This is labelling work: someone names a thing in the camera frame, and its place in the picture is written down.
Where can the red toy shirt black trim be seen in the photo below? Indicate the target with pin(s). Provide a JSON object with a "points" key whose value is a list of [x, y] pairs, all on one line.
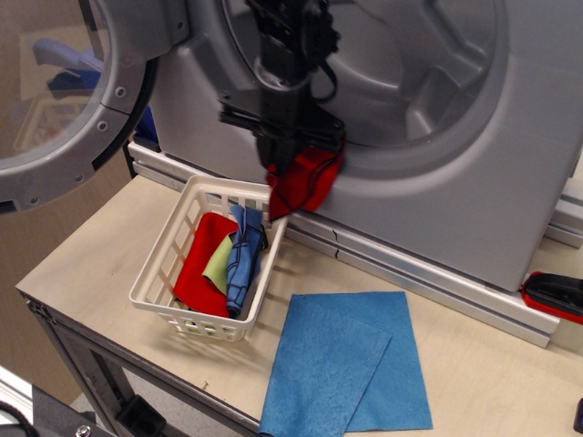
{"points": [[306, 182]]}

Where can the metal table frame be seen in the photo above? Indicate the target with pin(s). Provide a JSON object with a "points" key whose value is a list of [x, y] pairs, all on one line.
{"points": [[98, 365]]}

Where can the round transparent washer door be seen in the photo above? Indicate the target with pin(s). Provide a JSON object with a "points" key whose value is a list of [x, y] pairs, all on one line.
{"points": [[53, 143]]}

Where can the grey base with bolt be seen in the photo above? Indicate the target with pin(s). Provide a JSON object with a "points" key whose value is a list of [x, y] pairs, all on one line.
{"points": [[40, 414]]}

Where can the blue clamp behind door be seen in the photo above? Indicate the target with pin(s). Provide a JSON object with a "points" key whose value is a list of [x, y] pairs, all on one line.
{"points": [[79, 71]]}

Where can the black bracket under table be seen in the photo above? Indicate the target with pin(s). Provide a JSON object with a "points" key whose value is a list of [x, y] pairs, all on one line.
{"points": [[141, 419]]}

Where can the aluminium extrusion rail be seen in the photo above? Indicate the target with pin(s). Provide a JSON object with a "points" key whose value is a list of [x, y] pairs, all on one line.
{"points": [[503, 310]]}

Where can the plain red cloth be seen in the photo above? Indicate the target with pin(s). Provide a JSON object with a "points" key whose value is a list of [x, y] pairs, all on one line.
{"points": [[192, 288]]}

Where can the white plastic laundry basket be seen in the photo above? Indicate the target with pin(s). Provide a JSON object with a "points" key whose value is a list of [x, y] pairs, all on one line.
{"points": [[154, 287]]}

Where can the blue folded cloth sheet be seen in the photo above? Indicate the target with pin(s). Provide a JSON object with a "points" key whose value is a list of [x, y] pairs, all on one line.
{"points": [[346, 362]]}

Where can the grey toy washing machine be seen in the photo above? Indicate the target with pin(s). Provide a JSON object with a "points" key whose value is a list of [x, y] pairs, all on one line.
{"points": [[463, 120]]}

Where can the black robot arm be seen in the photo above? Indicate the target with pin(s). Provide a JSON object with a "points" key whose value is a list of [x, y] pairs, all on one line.
{"points": [[296, 39]]}

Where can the light green cloth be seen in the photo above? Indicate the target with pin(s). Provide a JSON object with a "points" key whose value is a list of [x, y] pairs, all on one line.
{"points": [[216, 270]]}

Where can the blue toy jeans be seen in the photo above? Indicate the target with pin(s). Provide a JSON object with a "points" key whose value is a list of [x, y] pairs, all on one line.
{"points": [[244, 260]]}

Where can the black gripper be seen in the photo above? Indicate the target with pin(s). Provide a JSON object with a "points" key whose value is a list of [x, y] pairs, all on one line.
{"points": [[282, 112]]}

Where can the red black clamp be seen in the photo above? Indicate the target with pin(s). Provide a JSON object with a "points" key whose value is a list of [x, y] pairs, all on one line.
{"points": [[554, 294]]}

